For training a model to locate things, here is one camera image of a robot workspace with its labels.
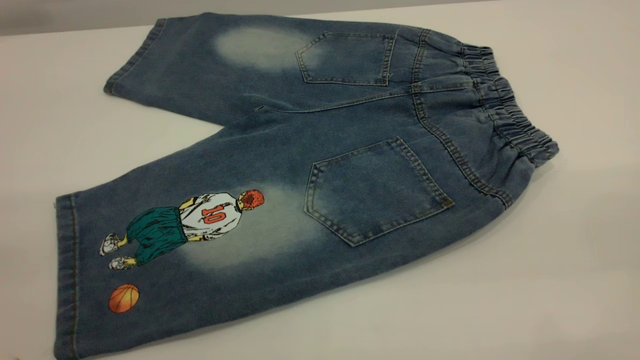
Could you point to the blue denim shorts basketball print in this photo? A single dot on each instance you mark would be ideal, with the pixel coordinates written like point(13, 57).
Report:
point(280, 150)

